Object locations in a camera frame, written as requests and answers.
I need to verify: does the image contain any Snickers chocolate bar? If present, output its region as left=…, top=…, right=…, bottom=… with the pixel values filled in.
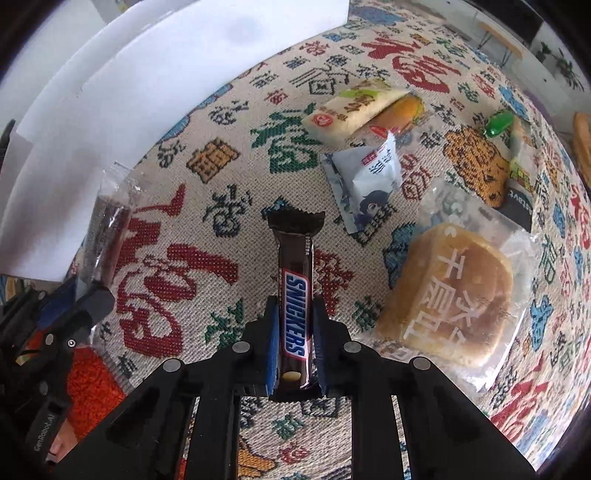
left=267, top=207, right=325, bottom=392

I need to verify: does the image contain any clear dark snack packet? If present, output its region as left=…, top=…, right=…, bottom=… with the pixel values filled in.
left=76, top=162, right=148, bottom=299

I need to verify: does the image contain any cream green rice cracker pack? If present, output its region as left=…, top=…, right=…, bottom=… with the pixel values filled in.
left=301, top=78, right=410, bottom=147

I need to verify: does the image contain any red sleeve forearm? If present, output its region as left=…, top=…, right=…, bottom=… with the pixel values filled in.
left=27, top=331, right=127, bottom=444

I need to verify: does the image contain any person's left hand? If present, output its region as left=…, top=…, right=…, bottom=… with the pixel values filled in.
left=48, top=420, right=78, bottom=463

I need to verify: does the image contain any packaged bread bun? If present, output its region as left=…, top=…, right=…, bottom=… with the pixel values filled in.
left=374, top=179, right=537, bottom=394

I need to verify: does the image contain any white blue anime snack packet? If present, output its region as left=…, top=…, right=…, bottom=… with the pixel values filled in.
left=322, top=132, right=402, bottom=235

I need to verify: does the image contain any patterned woven tablecloth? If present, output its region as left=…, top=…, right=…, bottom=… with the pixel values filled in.
left=96, top=1, right=590, bottom=467

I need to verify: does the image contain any orange burger snack pack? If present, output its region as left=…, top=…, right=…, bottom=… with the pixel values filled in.
left=353, top=94, right=428, bottom=145

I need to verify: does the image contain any white cardboard box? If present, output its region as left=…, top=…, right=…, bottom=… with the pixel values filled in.
left=1, top=1, right=349, bottom=281

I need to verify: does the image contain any orange lounge chair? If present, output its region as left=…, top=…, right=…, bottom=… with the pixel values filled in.
left=573, top=112, right=591, bottom=187

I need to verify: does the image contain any small wooden bench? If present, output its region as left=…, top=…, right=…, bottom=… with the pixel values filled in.
left=477, top=21, right=524, bottom=68

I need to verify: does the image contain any potted green plant right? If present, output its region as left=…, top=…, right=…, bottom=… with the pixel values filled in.
left=541, top=42, right=585, bottom=92

